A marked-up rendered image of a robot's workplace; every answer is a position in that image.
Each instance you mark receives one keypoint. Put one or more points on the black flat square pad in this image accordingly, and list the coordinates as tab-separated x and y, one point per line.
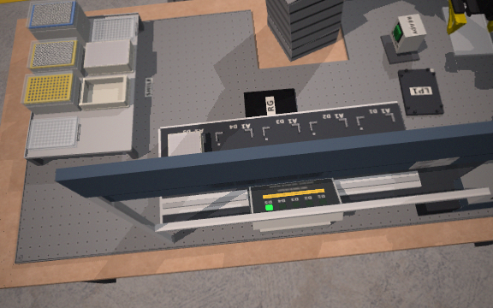
273	102

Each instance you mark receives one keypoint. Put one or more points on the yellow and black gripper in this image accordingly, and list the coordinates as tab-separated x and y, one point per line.
457	9

